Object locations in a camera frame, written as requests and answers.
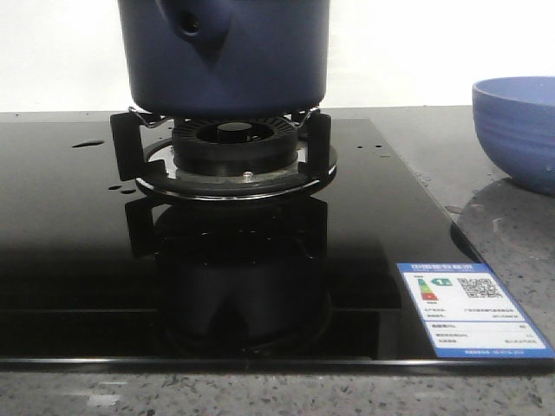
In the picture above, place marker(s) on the black glass gas stove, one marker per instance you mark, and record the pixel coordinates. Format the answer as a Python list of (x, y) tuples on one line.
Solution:
[(96, 276)]

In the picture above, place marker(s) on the black right gas burner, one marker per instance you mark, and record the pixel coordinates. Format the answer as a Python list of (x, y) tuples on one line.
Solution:
[(231, 147)]

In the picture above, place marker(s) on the blue ceramic bowl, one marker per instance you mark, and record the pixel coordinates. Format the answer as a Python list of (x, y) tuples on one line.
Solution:
[(514, 121)]

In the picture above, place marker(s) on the dark blue cooking pot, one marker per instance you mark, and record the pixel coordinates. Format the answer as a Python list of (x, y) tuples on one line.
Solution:
[(225, 59)]

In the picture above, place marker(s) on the black right pot support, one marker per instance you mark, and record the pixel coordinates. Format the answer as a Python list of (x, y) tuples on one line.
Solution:
[(154, 171)]

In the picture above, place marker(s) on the blue energy efficiency label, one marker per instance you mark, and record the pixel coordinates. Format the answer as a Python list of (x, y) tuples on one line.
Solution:
[(469, 314)]

